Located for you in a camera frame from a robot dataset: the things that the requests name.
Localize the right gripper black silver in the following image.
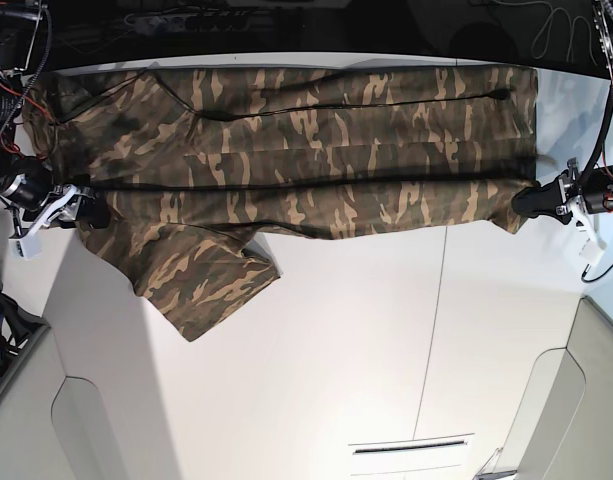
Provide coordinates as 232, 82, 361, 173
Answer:
0, 173, 111, 233

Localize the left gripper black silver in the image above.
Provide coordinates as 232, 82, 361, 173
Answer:
511, 159, 613, 224

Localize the camouflage T-shirt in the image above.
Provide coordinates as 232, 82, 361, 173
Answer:
22, 65, 538, 341

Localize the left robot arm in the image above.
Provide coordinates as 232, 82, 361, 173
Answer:
512, 1, 613, 225

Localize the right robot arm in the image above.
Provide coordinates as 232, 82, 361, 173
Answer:
0, 1, 110, 237

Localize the black power strip background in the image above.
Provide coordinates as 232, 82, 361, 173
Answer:
124, 12, 250, 35

